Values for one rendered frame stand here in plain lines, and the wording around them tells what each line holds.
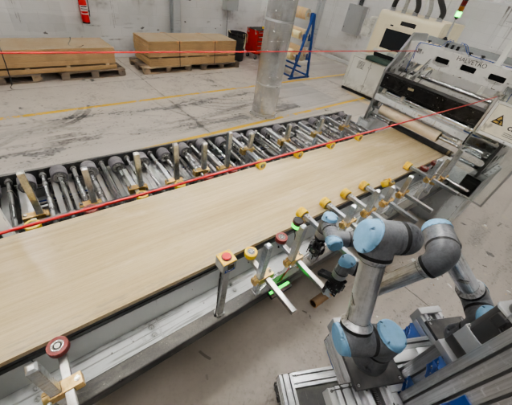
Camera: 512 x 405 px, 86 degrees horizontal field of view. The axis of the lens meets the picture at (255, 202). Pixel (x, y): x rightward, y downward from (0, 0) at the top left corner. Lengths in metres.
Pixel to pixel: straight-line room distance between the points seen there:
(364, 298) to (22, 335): 1.39
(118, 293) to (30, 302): 0.37
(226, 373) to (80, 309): 1.17
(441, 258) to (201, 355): 1.74
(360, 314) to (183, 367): 1.53
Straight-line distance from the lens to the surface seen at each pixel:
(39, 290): 1.70
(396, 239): 0.99
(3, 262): 1.89
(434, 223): 1.35
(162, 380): 2.31
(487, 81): 3.94
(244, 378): 2.31
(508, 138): 3.62
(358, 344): 1.16
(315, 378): 2.18
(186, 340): 1.63
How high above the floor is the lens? 2.21
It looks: 40 degrees down
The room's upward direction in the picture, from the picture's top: 12 degrees clockwise
